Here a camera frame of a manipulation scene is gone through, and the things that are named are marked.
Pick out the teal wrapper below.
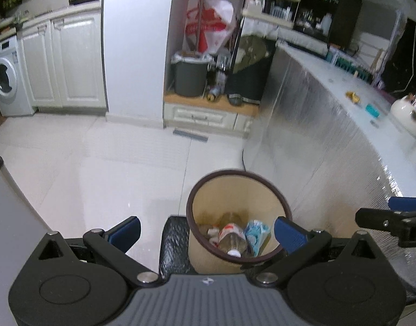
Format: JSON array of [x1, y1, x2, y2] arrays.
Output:
[[244, 220, 271, 258]]

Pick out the white kitchen base cabinets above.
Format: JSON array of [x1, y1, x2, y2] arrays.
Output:
[[17, 8, 108, 114]]

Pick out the grey flat bar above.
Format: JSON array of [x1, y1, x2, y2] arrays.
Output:
[[173, 127, 209, 142]]

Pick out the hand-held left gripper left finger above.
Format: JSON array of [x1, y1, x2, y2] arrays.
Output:
[[36, 215, 164, 285]]

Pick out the cream storage organizer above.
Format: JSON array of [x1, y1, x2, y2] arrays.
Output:
[[242, 0, 303, 29]]

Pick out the black textured pad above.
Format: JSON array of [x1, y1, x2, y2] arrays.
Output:
[[158, 215, 199, 277]]

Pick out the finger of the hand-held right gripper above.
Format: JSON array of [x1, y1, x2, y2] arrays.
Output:
[[355, 196, 416, 229]]

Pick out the clear plastic bottle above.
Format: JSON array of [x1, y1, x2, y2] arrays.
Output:
[[217, 212, 248, 258]]

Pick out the mop handle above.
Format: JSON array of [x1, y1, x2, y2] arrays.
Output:
[[193, 0, 207, 55]]

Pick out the dark green bag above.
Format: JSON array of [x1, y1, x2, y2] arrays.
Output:
[[226, 34, 277, 106]]

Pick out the white slotted metal rack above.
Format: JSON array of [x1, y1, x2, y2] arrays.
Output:
[[326, 8, 407, 85]]

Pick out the black cosmetics rack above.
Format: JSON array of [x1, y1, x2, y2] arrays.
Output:
[[294, 0, 341, 46]]

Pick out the low white drawer cabinet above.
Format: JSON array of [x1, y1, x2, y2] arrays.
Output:
[[163, 92, 261, 140]]

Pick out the grey trash bin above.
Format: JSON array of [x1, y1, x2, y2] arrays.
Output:
[[172, 52, 212, 97]]

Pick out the tan bin with brown rim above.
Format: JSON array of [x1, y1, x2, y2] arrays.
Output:
[[186, 169, 293, 275]]

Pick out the white washing machine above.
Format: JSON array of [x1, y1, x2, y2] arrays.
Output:
[[0, 34, 34, 118]]

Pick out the silver foil table skirt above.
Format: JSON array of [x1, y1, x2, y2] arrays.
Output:
[[243, 46, 416, 296]]

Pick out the red and white plastic bag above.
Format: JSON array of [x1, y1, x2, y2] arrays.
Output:
[[185, 0, 237, 55]]

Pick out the white cat-shaped ceramic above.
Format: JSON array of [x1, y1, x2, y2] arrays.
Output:
[[390, 93, 416, 138]]

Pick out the teal sign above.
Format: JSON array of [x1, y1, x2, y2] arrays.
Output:
[[326, 49, 374, 82]]

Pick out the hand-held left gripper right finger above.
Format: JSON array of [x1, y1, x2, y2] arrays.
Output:
[[255, 216, 381, 287]]

